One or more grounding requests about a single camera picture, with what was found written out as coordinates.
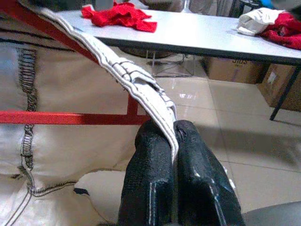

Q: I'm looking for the black table leg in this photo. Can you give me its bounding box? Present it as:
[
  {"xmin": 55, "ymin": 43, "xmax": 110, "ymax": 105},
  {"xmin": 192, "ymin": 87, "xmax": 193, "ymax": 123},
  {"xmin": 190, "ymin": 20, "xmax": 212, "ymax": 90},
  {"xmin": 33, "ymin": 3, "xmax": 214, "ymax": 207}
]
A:
[{"xmin": 269, "ymin": 67, "xmax": 301, "ymax": 121}]

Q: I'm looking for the pale washed denim jacket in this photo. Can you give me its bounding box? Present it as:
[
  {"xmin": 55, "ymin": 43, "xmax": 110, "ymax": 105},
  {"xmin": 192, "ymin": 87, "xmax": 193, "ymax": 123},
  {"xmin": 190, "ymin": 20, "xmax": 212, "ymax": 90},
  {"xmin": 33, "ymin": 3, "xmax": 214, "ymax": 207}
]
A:
[{"xmin": 0, "ymin": 7, "xmax": 180, "ymax": 226}]

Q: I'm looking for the white wire stand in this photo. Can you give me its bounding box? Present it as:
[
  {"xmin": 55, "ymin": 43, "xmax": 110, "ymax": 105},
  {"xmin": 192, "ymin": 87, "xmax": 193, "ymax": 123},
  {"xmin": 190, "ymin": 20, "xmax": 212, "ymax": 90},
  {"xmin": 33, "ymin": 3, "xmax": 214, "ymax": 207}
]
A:
[{"xmin": 145, "ymin": 50, "xmax": 196, "ymax": 78}]

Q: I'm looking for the crumpled white garment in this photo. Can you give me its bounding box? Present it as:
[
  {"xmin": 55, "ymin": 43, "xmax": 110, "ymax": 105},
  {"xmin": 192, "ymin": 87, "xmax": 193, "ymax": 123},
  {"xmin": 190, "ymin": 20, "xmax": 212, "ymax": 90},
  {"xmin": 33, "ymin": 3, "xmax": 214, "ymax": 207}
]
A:
[{"xmin": 236, "ymin": 7, "xmax": 286, "ymax": 36}]

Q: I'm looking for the red garment with plaid patch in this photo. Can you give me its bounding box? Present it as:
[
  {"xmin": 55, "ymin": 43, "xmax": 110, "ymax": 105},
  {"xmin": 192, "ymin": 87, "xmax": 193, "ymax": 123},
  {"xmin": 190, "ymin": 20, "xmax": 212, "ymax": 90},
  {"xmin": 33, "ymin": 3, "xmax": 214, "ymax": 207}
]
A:
[{"xmin": 258, "ymin": 11, "xmax": 301, "ymax": 50}]

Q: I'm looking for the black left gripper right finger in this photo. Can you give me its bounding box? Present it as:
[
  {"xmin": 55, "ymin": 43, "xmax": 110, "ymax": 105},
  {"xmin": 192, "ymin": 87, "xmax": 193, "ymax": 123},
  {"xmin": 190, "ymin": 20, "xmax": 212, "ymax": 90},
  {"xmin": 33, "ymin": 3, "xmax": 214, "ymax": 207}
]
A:
[{"xmin": 175, "ymin": 119, "xmax": 246, "ymax": 226}]

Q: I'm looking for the plain red garment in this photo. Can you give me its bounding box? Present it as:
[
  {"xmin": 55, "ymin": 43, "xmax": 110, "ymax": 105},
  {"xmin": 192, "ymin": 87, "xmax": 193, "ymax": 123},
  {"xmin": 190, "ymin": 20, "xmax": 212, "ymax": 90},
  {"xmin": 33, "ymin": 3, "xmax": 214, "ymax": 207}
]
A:
[{"xmin": 81, "ymin": 1, "xmax": 158, "ymax": 33}]

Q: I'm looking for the brown cardboard box with sticker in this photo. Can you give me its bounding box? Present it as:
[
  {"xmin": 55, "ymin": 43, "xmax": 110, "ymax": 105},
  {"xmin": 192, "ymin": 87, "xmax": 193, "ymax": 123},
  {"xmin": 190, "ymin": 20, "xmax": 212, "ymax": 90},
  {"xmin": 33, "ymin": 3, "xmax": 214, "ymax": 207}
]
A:
[{"xmin": 257, "ymin": 63, "xmax": 301, "ymax": 113}]

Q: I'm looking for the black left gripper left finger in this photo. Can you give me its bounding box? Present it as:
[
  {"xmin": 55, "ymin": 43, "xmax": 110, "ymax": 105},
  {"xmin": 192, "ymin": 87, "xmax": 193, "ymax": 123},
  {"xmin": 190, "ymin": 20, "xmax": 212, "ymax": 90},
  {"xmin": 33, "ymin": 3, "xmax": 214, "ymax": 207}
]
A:
[{"xmin": 117, "ymin": 120, "xmax": 177, "ymax": 226}]

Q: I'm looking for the wide printed cardboard box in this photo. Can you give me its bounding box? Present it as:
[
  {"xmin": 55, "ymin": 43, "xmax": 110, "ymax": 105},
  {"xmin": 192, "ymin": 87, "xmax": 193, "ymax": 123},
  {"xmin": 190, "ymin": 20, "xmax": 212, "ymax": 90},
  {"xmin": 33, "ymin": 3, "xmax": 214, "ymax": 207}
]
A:
[{"xmin": 203, "ymin": 57, "xmax": 271, "ymax": 85}]

